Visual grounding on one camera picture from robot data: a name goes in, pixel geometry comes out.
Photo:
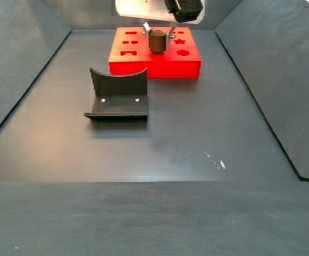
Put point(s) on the black curved holder bracket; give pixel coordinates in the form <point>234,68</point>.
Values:
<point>120,95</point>

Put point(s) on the red shape-sorter block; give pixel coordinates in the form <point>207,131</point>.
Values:
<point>129,55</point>

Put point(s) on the dark three-prong peg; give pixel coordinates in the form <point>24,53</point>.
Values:
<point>156,42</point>

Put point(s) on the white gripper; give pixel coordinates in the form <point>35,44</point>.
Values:
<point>151,10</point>

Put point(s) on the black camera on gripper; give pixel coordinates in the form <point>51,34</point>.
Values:
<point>184,10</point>

